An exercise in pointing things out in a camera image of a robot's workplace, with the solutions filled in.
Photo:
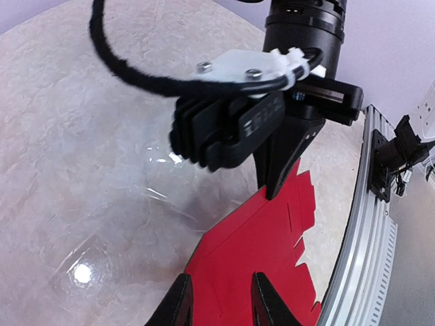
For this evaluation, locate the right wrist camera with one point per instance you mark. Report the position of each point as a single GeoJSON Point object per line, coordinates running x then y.
{"type": "Point", "coordinates": [223, 132]}

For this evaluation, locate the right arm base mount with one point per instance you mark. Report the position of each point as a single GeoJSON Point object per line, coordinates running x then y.
{"type": "Point", "coordinates": [389, 159]}

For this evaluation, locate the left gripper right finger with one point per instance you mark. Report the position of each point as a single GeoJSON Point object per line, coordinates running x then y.
{"type": "Point", "coordinates": [267, 306]}

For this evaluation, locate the red paper box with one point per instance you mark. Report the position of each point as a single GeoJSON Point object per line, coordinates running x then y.
{"type": "Point", "coordinates": [260, 236]}

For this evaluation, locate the front aluminium rail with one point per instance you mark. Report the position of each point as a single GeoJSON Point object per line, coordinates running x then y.
{"type": "Point", "coordinates": [358, 287]}

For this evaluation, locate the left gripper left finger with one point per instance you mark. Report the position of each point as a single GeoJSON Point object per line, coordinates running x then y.
{"type": "Point", "coordinates": [175, 307]}

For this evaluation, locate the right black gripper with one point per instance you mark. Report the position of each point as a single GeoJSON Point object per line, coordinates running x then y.
{"type": "Point", "coordinates": [318, 29]}

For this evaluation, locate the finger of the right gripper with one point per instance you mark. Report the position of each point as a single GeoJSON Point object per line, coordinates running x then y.
{"type": "Point", "coordinates": [275, 158]}

